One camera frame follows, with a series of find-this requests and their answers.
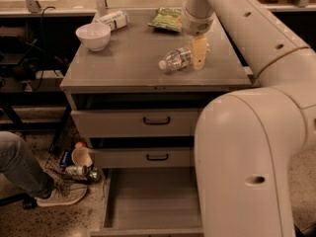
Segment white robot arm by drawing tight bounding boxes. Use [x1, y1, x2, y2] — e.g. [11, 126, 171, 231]
[183, 0, 316, 237]

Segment grey drawer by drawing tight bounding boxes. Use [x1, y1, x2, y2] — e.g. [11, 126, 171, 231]
[89, 136, 194, 168]
[90, 167, 203, 237]
[71, 93, 219, 138]

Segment small bottle in basket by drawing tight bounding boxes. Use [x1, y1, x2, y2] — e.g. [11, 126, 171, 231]
[65, 165, 88, 177]

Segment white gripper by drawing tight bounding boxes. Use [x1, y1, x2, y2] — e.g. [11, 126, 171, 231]
[182, 8, 214, 70]

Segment grey drawer cabinet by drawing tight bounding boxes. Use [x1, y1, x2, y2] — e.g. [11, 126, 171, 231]
[59, 7, 254, 237]

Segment grey top drawer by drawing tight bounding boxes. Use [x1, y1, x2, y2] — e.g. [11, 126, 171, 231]
[71, 93, 219, 138]

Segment white snack package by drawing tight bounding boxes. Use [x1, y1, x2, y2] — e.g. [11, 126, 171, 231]
[93, 10, 129, 31]

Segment black chair base left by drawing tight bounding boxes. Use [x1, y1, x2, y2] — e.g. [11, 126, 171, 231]
[0, 193, 38, 210]

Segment wire basket on floor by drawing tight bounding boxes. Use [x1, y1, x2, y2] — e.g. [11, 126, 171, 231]
[45, 141, 101, 185]

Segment black cable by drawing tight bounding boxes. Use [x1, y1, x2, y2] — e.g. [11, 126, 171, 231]
[31, 6, 57, 92]

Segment green chip bag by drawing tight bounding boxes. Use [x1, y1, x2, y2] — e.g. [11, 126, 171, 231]
[148, 8, 182, 33]

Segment white ceramic bowl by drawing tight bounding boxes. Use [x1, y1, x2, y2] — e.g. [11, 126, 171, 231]
[75, 23, 111, 51]

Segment grey bottom drawer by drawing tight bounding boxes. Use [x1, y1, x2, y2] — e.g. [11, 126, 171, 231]
[90, 167, 203, 237]

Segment grey sneaker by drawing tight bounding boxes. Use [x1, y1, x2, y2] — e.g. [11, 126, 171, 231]
[36, 183, 88, 207]

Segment clear plastic water bottle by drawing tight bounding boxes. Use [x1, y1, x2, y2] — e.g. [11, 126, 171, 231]
[158, 46, 193, 73]

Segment white cup in basket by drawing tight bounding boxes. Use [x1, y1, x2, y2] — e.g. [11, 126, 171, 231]
[71, 147, 93, 167]

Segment grey middle drawer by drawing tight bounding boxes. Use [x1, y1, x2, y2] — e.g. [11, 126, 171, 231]
[89, 136, 194, 168]

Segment blue can in basket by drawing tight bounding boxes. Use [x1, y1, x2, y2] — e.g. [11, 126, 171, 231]
[59, 149, 73, 168]

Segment person leg in jeans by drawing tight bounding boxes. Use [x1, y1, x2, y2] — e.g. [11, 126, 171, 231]
[0, 131, 54, 198]

